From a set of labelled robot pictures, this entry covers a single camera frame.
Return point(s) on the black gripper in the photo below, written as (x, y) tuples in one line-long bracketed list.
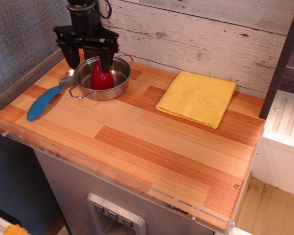
[(86, 31)]

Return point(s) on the red toy pepper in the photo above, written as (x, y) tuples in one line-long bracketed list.
[(100, 80)]

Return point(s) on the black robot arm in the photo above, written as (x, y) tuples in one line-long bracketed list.
[(83, 5)]

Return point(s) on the small steel pot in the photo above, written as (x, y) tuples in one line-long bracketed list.
[(120, 70)]

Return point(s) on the clear acrylic edge guard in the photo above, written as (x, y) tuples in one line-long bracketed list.
[(193, 170)]

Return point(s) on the yellow folded cloth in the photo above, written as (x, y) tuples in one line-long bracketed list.
[(197, 98)]

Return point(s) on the grey toy cabinet front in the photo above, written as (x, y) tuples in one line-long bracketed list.
[(71, 183)]

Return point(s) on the silver dispenser panel with buttons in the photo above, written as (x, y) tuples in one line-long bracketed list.
[(111, 219)]

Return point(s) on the yellow object bottom left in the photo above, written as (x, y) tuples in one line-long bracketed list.
[(15, 230)]

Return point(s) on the white toy sink unit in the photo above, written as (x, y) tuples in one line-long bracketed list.
[(273, 162)]

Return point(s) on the dark vertical post left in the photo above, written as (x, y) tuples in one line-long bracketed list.
[(90, 53)]

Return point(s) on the dark vertical post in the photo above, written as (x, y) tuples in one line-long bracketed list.
[(277, 76), (90, 53)]

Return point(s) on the blue handled metal spoon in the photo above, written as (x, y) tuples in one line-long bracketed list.
[(39, 105)]

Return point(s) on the dark vertical post right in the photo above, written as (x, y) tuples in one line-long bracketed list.
[(277, 76)]

